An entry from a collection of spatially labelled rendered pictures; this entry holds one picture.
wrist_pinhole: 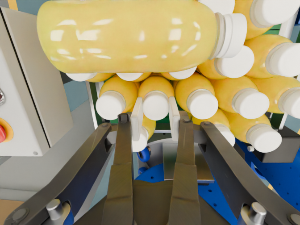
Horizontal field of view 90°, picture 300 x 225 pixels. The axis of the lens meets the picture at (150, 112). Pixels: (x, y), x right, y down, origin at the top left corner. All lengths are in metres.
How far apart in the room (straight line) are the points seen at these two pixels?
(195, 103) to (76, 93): 1.37
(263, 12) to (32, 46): 0.30
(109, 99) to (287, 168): 0.79
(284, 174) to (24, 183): 0.98
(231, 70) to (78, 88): 1.37
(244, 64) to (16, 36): 0.29
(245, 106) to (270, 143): 0.08
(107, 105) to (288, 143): 0.37
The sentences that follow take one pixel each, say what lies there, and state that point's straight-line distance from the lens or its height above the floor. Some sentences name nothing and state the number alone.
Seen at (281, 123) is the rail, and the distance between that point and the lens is 0.43.
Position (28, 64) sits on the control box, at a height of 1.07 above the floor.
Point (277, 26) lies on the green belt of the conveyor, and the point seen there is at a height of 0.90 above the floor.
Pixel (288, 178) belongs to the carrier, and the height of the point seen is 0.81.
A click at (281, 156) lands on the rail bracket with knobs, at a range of 0.45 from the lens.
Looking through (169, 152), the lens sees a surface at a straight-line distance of 0.40.
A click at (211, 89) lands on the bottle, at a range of 0.25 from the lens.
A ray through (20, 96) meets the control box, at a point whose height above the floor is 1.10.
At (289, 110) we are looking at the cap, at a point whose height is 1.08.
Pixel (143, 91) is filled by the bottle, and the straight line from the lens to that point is 0.24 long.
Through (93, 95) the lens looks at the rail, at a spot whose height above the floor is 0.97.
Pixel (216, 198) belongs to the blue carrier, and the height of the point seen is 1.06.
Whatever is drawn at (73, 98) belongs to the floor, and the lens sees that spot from 1.55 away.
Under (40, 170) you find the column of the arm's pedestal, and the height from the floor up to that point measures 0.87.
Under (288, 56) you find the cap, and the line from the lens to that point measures 0.25.
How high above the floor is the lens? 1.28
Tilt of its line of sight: 66 degrees down
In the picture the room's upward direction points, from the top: 173 degrees counter-clockwise
